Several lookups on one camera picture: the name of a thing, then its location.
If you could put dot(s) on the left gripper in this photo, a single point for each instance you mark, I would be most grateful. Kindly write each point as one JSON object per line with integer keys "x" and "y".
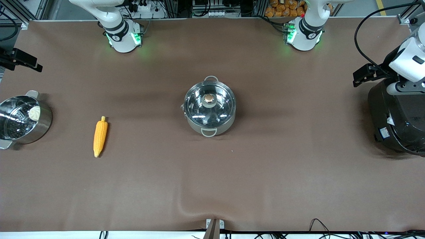
{"x": 387, "y": 67}

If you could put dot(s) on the yellow knitted corn cob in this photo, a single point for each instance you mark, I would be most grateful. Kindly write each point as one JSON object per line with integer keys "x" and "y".
{"x": 100, "y": 136}

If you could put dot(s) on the glass pot lid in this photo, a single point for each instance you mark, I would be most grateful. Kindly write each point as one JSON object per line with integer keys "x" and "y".
{"x": 209, "y": 106}

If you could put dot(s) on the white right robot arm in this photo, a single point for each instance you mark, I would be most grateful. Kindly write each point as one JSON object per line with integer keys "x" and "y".
{"x": 119, "y": 31}

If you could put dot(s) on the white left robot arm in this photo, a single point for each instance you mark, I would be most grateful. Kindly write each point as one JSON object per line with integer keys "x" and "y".
{"x": 307, "y": 31}

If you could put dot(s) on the steel steamer pot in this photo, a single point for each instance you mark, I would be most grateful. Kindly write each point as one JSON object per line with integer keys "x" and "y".
{"x": 43, "y": 122}

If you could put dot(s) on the steel cooking pot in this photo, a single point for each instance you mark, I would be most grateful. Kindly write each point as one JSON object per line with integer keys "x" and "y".
{"x": 225, "y": 124}

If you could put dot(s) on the white steamed bun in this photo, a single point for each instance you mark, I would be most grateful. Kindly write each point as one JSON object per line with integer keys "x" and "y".
{"x": 34, "y": 113}

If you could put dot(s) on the black rice cooker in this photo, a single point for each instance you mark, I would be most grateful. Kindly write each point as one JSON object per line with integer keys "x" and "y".
{"x": 398, "y": 126}

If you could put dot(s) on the orange snack bag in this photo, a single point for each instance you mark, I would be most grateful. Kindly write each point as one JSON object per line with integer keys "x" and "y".
{"x": 282, "y": 9}

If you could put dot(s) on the white power strip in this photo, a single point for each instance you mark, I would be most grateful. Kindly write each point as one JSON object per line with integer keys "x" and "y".
{"x": 143, "y": 7}

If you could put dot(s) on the brown table mat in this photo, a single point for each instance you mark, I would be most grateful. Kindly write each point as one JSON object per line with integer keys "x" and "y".
{"x": 212, "y": 179}

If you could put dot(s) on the aluminium frame profile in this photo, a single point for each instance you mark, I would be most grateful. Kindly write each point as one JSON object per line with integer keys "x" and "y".
{"x": 410, "y": 13}
{"x": 20, "y": 10}

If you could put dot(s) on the metal table edge bracket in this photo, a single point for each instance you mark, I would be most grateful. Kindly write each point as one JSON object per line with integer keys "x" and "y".
{"x": 214, "y": 226}

